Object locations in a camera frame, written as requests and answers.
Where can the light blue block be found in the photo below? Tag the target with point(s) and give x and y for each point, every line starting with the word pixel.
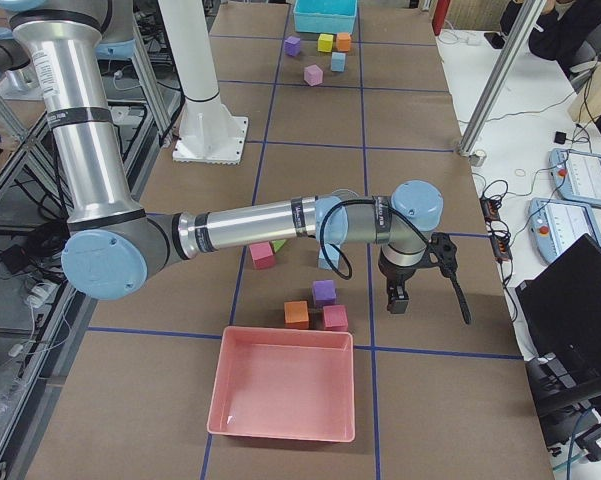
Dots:
pixel 328 257
pixel 338 62

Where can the near magenta block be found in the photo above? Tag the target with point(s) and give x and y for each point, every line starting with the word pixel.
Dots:
pixel 335 318

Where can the near purple block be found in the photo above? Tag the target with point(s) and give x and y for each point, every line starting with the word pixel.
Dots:
pixel 324 293

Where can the near orange block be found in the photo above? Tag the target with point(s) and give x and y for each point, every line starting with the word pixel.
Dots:
pixel 296 315

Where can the orange block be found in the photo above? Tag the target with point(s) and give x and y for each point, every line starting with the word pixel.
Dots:
pixel 296 315
pixel 343 42

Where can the green block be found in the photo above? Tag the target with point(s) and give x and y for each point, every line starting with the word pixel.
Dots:
pixel 277 245

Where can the pink plastic tray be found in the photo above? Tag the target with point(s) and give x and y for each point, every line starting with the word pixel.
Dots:
pixel 284 384

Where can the red pink block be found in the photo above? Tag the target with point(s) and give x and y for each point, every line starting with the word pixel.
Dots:
pixel 262 255

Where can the lower teach pendant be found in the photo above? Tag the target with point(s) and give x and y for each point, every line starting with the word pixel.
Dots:
pixel 557 224

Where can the teach pendant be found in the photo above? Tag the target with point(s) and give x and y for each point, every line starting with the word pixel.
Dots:
pixel 557 224
pixel 577 175

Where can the black laptop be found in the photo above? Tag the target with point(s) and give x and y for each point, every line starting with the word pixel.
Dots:
pixel 562 306

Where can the black monitor stand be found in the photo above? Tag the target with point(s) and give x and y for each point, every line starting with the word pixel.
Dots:
pixel 563 400

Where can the upper teach pendant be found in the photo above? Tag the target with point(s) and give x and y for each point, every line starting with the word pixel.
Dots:
pixel 577 175

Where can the far lilac block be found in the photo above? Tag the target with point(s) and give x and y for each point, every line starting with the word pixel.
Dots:
pixel 313 75

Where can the far orange block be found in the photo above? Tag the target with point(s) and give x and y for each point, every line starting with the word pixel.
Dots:
pixel 343 42

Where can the yellow block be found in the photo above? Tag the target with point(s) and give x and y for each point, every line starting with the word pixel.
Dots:
pixel 325 43

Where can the far dark purple block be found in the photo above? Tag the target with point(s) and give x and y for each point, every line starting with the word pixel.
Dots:
pixel 292 46

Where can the teal plastic bin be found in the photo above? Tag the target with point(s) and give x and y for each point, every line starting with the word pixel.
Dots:
pixel 325 16

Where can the seated person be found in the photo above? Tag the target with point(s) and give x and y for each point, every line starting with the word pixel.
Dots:
pixel 562 28

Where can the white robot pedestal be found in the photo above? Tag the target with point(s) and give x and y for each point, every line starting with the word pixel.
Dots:
pixel 208 132

